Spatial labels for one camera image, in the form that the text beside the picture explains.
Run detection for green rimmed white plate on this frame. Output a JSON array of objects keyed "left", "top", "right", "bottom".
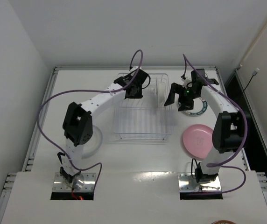
[{"left": 181, "top": 98, "right": 208, "bottom": 117}]

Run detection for white ribbed plate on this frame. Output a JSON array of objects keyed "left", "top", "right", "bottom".
[{"left": 156, "top": 81, "right": 165, "bottom": 108}]

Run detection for metal base plate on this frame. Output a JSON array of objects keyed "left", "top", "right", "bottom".
[
  {"left": 177, "top": 173, "right": 222, "bottom": 193},
  {"left": 52, "top": 173, "right": 96, "bottom": 193}
]

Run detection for black usb cable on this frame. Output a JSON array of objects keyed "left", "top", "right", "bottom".
[{"left": 242, "top": 68, "right": 260, "bottom": 92}]

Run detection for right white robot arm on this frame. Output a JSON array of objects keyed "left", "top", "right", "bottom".
[{"left": 164, "top": 69, "right": 250, "bottom": 183}]

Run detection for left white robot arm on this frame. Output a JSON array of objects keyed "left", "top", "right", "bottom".
[{"left": 57, "top": 70, "right": 150, "bottom": 184}]

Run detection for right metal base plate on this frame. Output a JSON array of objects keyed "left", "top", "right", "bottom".
[{"left": 177, "top": 173, "right": 222, "bottom": 193}]

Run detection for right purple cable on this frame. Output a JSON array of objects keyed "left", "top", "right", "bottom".
[{"left": 181, "top": 54, "right": 248, "bottom": 195}]

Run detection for brown round object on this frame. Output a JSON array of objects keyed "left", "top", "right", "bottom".
[{"left": 211, "top": 220, "right": 236, "bottom": 224}]

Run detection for purple cable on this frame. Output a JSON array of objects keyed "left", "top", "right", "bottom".
[
  {"left": 181, "top": 54, "right": 248, "bottom": 195},
  {"left": 38, "top": 49, "right": 144, "bottom": 185}
]

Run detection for clear glass plate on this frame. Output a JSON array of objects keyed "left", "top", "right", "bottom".
[{"left": 82, "top": 126, "right": 103, "bottom": 159}]

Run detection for white wire dish rack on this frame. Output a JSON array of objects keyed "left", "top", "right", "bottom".
[{"left": 114, "top": 73, "right": 173, "bottom": 141}]

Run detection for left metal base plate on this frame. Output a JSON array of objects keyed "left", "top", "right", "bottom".
[{"left": 52, "top": 173, "right": 96, "bottom": 193}]

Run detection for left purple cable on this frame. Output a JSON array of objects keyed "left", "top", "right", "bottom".
[{"left": 38, "top": 49, "right": 144, "bottom": 185}]

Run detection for pink plate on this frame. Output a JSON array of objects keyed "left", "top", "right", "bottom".
[{"left": 183, "top": 124, "right": 213, "bottom": 160}]

